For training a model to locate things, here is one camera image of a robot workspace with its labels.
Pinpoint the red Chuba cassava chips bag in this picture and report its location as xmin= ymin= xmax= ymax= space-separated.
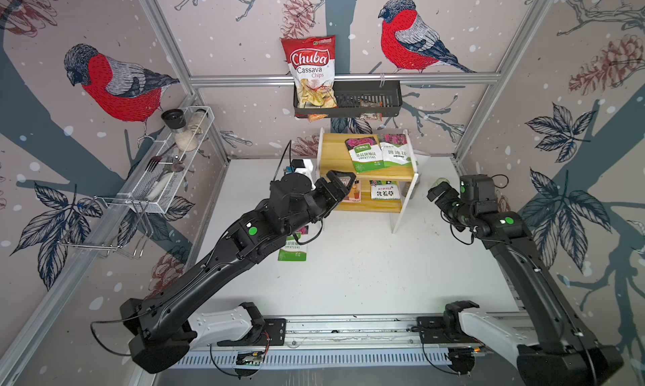
xmin=282 ymin=36 xmax=337 ymax=109

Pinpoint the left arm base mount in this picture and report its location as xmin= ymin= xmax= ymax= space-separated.
xmin=216 ymin=302 xmax=287 ymax=347

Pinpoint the fork in wire rack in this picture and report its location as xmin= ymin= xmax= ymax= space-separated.
xmin=145 ymin=143 xmax=176 ymax=173

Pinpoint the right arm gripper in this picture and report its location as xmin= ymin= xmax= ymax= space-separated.
xmin=425 ymin=180 xmax=474 ymax=229

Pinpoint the white mimosa seed bag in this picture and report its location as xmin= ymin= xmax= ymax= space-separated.
xmin=378 ymin=134 xmax=412 ymax=168

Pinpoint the green glass cup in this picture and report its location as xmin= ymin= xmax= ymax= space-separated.
xmin=432 ymin=178 xmax=450 ymax=188

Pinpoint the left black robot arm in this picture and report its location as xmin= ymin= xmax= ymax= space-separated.
xmin=120 ymin=170 xmax=355 ymax=374

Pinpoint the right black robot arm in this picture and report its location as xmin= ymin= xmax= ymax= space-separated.
xmin=428 ymin=174 xmax=624 ymax=385

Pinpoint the white wire wall rack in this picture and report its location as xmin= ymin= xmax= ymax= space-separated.
xmin=99 ymin=105 xmax=214 ymax=215

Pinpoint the wooden two-tier shelf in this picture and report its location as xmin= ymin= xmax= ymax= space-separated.
xmin=314 ymin=128 xmax=419 ymax=234

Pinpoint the white seed packet lower shelf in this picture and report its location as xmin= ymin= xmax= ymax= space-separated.
xmin=370 ymin=180 xmax=401 ymax=201

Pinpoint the black wall basket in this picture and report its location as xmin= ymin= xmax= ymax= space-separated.
xmin=293 ymin=81 xmax=403 ymax=118

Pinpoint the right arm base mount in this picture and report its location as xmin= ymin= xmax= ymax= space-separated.
xmin=410 ymin=300 xmax=480 ymax=344

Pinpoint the picture seed packet lower shelf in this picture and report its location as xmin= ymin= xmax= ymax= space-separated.
xmin=343 ymin=179 xmax=362 ymax=204

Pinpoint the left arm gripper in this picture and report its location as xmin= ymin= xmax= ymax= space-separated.
xmin=281 ymin=168 xmax=355 ymax=238

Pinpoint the black lid grinder bottle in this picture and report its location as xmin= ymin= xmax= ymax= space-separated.
xmin=161 ymin=109 xmax=198 ymax=152

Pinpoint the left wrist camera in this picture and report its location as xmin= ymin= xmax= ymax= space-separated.
xmin=290 ymin=159 xmax=314 ymax=183

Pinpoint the green seed bag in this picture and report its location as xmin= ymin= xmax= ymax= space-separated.
xmin=345 ymin=136 xmax=386 ymax=174
xmin=277 ymin=226 xmax=309 ymax=263

